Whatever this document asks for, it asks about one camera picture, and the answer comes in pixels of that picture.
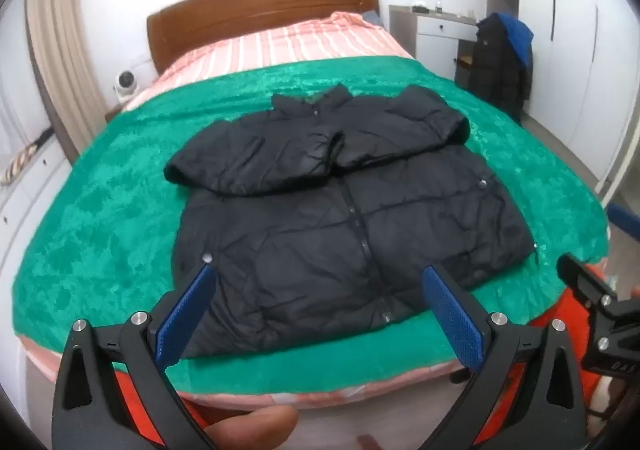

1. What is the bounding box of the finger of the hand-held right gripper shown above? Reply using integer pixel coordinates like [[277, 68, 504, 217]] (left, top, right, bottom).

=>
[[607, 202, 640, 235], [556, 252, 640, 326]]

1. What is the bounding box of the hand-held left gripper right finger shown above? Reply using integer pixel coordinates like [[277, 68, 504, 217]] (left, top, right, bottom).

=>
[[421, 264, 588, 450]]

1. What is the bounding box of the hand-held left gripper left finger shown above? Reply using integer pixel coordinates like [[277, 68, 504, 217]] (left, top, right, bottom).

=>
[[50, 254, 221, 450]]

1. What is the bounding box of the black puffer jacket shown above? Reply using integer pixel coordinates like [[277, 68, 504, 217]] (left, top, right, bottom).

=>
[[164, 83, 543, 360]]

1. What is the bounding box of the person's red garment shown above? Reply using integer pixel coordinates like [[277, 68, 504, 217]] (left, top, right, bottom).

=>
[[107, 280, 613, 450]]

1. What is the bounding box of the green fleece blanket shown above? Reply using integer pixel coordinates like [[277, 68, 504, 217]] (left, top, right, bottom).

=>
[[12, 55, 608, 396]]

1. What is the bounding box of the dark coat on chair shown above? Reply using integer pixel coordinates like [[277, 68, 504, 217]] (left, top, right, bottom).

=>
[[467, 12, 533, 123]]

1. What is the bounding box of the white wardrobe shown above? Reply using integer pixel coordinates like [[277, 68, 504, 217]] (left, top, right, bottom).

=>
[[482, 0, 640, 191]]

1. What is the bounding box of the white low cabinet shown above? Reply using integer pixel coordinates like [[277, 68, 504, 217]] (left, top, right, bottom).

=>
[[0, 122, 73, 276]]

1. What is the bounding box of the blue jacket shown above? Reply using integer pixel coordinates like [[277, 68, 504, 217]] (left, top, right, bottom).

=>
[[497, 12, 535, 68]]

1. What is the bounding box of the wooden nightstand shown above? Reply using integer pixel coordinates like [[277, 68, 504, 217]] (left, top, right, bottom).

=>
[[104, 97, 132, 125]]

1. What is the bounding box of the striped umbrella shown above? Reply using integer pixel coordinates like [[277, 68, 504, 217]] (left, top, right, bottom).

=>
[[0, 127, 53, 187]]

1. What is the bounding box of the white desk with drawer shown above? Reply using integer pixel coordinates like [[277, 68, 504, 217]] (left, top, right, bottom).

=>
[[389, 4, 481, 83]]

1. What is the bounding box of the pink striped bedsheet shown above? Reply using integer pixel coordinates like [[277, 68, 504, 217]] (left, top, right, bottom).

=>
[[120, 10, 416, 113]]

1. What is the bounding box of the beige curtain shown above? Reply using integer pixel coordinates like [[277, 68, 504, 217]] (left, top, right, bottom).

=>
[[25, 0, 108, 163]]

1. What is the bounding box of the wooden bed headboard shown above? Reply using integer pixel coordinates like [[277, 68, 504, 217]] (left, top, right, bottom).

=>
[[146, 0, 381, 76]]

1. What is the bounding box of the white security camera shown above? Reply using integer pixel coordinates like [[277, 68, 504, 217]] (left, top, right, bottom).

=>
[[113, 71, 139, 105]]

